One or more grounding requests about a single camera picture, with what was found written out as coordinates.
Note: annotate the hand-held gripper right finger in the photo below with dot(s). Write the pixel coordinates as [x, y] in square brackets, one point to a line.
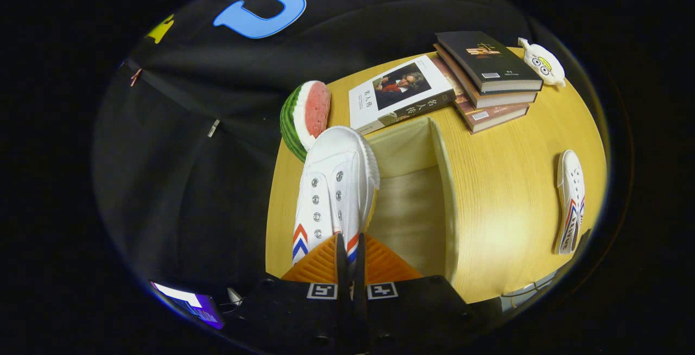
[359, 273]

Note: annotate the white canvas shoe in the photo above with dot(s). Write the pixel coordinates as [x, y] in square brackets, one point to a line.
[570, 197]
[336, 165]

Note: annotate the white plush toy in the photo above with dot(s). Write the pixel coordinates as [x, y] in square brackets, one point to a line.
[543, 64]

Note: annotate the red cloth clip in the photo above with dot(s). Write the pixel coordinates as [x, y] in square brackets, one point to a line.
[136, 77]

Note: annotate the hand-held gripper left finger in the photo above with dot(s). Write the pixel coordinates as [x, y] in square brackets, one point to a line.
[342, 268]

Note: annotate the black backdrop cloth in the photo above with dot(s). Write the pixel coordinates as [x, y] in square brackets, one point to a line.
[190, 181]

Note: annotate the watermelon slice toy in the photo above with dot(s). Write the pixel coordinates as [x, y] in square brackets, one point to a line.
[304, 116]

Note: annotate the glowing monitor screen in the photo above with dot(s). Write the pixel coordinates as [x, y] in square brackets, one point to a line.
[190, 303]

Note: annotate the reddish brown book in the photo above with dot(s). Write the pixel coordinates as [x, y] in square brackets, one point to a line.
[494, 116]

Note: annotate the beige fabric storage box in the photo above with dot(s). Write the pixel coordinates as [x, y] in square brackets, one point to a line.
[412, 208]

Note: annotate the tan brown book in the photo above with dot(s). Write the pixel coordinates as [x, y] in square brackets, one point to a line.
[505, 99]

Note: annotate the silver cloth clip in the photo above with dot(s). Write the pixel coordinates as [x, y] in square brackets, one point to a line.
[213, 128]

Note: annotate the white portrait cover book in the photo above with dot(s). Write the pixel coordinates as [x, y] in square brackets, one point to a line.
[396, 94]

